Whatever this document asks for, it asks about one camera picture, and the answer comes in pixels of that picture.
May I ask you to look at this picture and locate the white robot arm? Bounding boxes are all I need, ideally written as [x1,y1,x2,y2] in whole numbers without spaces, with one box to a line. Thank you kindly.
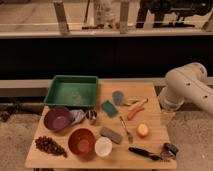
[158,62,213,116]

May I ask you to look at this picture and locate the blue grey plastic cup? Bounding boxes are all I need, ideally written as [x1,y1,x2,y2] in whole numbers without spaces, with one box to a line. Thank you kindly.
[112,91,124,105]

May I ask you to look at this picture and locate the small metal cup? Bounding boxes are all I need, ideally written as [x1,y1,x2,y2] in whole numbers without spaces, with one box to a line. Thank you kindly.
[86,110,97,125]

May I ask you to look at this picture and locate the white plastic cup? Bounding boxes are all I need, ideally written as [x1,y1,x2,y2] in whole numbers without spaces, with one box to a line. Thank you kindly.
[95,137,112,157]

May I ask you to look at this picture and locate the teal green sponge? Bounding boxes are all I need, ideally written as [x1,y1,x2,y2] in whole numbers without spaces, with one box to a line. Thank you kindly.
[101,101,118,118]

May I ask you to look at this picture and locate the green plastic tray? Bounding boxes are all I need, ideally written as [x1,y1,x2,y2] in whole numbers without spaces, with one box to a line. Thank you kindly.
[44,75,98,108]

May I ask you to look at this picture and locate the crumpled grey cloth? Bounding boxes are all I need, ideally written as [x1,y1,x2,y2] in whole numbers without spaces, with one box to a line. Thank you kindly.
[70,110,86,125]

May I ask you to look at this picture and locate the grey sponge block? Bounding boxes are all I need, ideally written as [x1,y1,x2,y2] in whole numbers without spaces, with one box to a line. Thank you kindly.
[100,127,122,144]

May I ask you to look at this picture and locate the wooden table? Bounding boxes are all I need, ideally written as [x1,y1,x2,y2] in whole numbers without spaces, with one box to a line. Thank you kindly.
[25,81,177,169]

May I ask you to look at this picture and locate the yellow orange fruit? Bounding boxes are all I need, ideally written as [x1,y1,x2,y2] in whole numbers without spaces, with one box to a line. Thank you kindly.
[136,124,149,138]

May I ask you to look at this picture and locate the metal fork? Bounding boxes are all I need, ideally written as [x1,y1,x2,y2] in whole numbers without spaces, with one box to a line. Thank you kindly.
[119,116,133,144]

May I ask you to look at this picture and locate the purple plastic bowl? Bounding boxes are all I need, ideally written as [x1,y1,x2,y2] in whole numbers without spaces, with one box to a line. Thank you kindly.
[44,106,73,131]

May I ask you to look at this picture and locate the orange plastic bowl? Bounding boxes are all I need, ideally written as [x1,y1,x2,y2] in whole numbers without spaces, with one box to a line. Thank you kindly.
[68,128,96,157]

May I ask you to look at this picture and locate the bunch of dark grapes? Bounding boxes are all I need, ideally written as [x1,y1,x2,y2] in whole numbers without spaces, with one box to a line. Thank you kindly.
[35,136,68,158]

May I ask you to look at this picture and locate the small dark toy object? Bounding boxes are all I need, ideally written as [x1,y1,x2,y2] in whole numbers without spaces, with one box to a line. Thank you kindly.
[162,143,179,158]

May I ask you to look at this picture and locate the black handled brush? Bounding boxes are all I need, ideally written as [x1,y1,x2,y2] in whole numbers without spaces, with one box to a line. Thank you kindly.
[128,147,161,161]

